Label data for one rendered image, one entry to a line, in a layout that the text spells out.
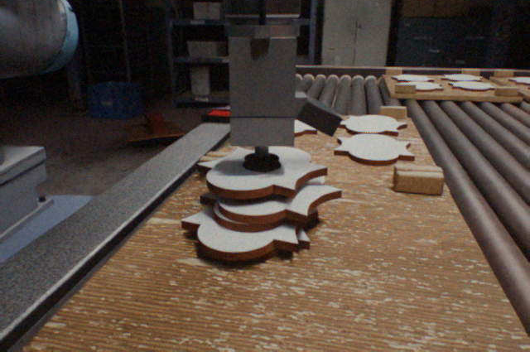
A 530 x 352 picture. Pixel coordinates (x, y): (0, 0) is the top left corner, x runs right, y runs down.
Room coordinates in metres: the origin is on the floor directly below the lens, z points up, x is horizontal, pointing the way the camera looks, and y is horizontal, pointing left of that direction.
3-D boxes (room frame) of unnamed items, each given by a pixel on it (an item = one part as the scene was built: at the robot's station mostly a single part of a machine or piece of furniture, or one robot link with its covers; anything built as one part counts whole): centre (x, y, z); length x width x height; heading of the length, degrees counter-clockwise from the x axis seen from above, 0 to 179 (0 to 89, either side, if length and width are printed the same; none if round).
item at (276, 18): (0.42, 0.00, 1.17); 0.08 x 0.08 x 0.05
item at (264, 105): (0.42, -0.02, 1.09); 0.12 x 0.09 x 0.16; 91
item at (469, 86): (1.36, -0.59, 0.94); 0.41 x 0.35 x 0.04; 168
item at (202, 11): (5.53, 0.67, 1.20); 0.36 x 0.28 x 0.22; 73
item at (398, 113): (0.89, -0.29, 0.95); 0.06 x 0.02 x 0.03; 78
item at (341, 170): (0.73, -0.12, 0.93); 0.41 x 0.35 x 0.02; 168
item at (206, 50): (5.49, 0.73, 0.74); 0.44 x 0.36 x 0.20; 71
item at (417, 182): (0.49, -0.20, 0.95); 0.06 x 0.02 x 0.03; 78
